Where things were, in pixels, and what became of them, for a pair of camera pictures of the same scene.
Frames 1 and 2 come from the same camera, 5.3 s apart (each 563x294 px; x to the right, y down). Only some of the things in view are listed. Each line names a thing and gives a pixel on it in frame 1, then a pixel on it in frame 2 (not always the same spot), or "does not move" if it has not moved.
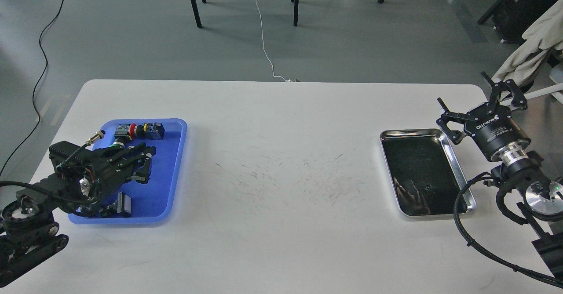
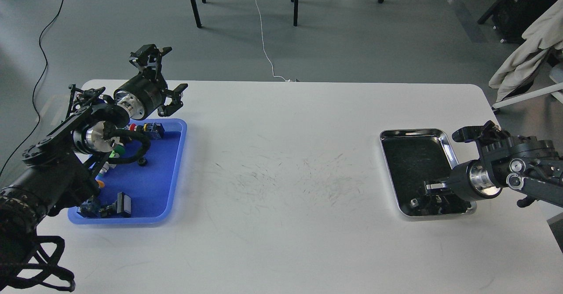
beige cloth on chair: x=544 y=35 does not move
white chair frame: x=556 y=75 does not move
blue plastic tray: x=150 y=202 does not move
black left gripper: x=82 y=174 → x=143 y=97
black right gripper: x=499 y=132 → x=469 y=181
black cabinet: x=525 y=0 does not move
